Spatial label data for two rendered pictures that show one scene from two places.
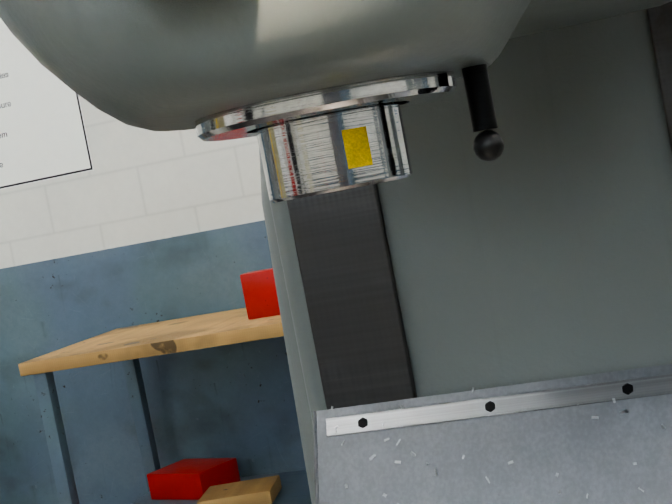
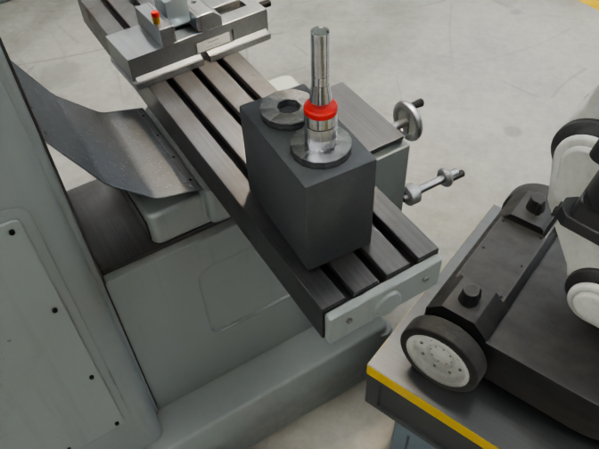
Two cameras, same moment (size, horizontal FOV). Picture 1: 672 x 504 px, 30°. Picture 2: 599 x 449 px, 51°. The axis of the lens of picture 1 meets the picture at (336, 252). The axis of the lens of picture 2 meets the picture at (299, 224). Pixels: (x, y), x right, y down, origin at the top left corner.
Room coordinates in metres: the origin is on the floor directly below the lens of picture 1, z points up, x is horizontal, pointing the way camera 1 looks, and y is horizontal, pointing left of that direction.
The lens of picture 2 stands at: (1.12, 0.86, 1.77)
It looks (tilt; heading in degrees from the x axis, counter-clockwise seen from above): 47 degrees down; 223
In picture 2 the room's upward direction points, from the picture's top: 3 degrees counter-clockwise
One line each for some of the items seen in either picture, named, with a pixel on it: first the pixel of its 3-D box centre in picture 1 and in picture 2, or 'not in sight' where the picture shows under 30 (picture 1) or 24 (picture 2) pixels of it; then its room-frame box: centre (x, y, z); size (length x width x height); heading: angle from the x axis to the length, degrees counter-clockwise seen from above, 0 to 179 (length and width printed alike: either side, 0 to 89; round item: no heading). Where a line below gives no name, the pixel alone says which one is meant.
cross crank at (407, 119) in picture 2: not in sight; (397, 126); (-0.07, 0.15, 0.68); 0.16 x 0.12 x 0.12; 162
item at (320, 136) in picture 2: not in sight; (320, 126); (0.57, 0.41, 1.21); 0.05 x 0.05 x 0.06
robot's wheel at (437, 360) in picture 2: not in sight; (442, 354); (0.36, 0.58, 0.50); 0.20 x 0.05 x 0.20; 93
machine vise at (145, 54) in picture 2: not in sight; (188, 28); (0.32, -0.19, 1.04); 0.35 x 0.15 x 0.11; 165
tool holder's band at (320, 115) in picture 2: not in sight; (320, 107); (0.57, 0.41, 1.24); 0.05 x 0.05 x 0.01
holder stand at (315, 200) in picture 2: not in sight; (306, 172); (0.56, 0.36, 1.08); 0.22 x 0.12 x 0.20; 69
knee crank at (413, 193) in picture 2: not in sight; (433, 183); (-0.05, 0.29, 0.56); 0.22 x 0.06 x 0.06; 162
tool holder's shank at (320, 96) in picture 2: not in sight; (320, 69); (0.57, 0.41, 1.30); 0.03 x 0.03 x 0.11
